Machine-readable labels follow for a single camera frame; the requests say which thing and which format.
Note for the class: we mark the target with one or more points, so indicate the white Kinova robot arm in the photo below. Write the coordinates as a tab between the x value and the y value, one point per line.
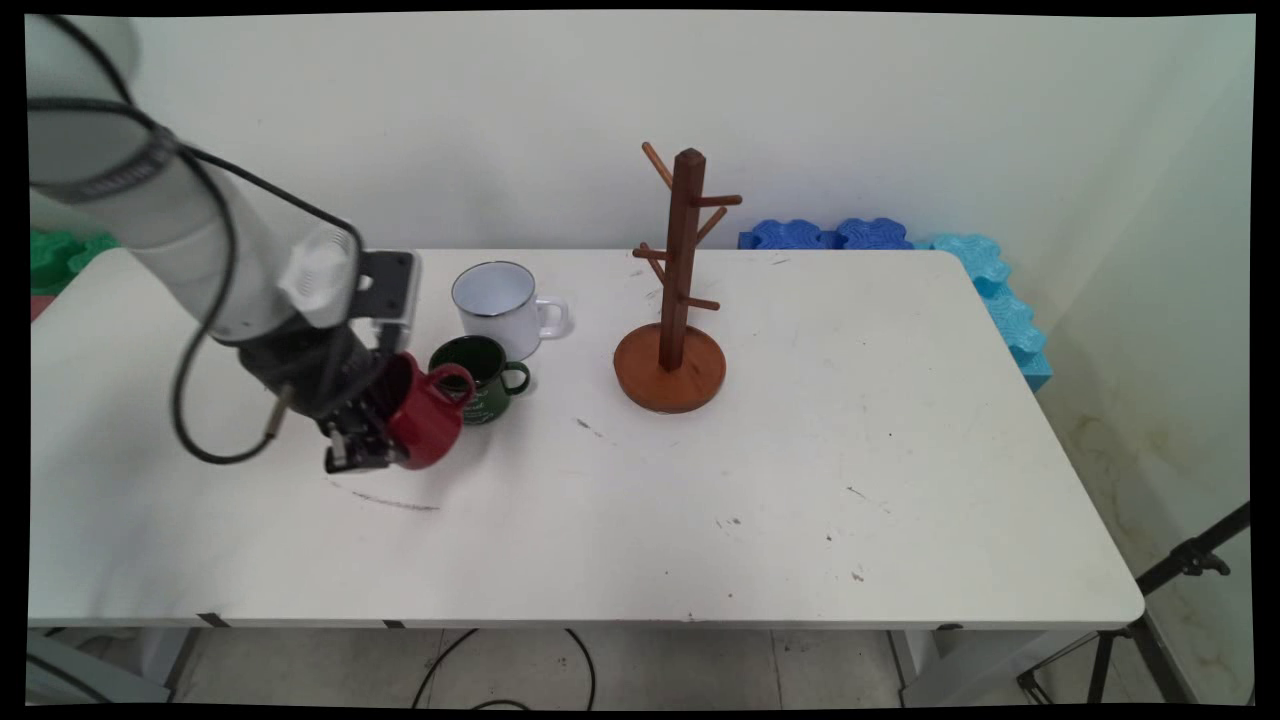
150	200

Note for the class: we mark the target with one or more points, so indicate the red foam mat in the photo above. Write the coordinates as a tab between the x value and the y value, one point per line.
38	306

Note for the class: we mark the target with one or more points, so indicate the green foam mat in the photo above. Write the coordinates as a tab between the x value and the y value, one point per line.
60	255

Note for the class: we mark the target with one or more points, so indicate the black tripod stand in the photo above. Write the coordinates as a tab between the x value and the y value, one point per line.
1150	580

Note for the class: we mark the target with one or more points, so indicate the red enamel mug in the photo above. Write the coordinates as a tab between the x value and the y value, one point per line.
430	420

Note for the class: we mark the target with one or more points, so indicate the brown wooden mug tree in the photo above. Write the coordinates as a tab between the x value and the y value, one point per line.
682	230

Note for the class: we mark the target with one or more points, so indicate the light blue foam mat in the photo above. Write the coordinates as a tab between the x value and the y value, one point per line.
1010	310

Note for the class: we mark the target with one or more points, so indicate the white enamel mug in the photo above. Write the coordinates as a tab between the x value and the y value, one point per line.
495	300

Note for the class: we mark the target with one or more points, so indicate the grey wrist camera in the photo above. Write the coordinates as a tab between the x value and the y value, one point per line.
388	285

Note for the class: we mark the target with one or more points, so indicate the dark blue foam mat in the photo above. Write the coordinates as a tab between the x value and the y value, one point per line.
800	236

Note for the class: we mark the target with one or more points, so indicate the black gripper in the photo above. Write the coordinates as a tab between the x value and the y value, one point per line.
310	370

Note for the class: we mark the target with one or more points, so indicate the dark green enamel mug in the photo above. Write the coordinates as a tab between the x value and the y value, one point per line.
495	385

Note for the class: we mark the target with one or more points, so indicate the white table leg frame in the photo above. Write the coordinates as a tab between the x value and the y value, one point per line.
960	665

